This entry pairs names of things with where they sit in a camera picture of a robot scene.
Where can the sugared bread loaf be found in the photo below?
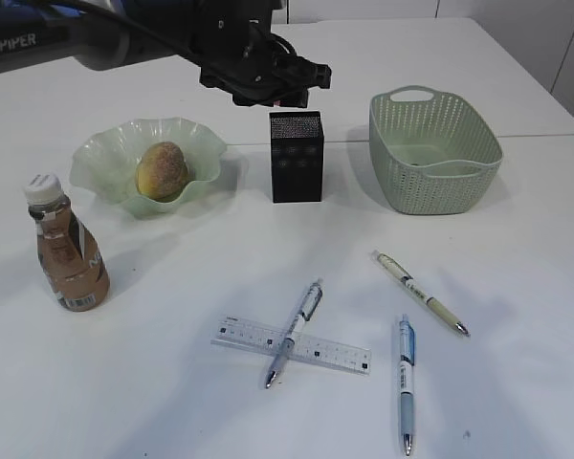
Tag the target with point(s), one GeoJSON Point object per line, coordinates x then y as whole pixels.
{"type": "Point", "coordinates": [162, 171]}

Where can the clear plastic ruler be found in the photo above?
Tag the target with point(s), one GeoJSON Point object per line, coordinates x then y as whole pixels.
{"type": "Point", "coordinates": [263, 339]}

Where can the black mesh pen holder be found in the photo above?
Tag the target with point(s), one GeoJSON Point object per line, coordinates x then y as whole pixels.
{"type": "Point", "coordinates": [297, 147]}

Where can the brown Nescafe coffee bottle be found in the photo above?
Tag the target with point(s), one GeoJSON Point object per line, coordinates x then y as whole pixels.
{"type": "Point", "coordinates": [67, 252]}

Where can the green wavy glass plate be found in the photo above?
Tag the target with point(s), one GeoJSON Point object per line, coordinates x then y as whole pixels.
{"type": "Point", "coordinates": [106, 163]}

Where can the cream ballpoint pen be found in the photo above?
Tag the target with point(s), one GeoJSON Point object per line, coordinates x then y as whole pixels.
{"type": "Point", "coordinates": [429, 301]}

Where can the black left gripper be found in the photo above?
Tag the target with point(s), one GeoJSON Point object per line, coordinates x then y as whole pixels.
{"type": "Point", "coordinates": [241, 56]}

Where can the green plastic woven basket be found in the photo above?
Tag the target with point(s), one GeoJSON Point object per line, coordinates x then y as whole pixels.
{"type": "Point", "coordinates": [432, 153]}

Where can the blue white gel pen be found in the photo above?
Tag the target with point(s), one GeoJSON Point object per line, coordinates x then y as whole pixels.
{"type": "Point", "coordinates": [406, 366]}

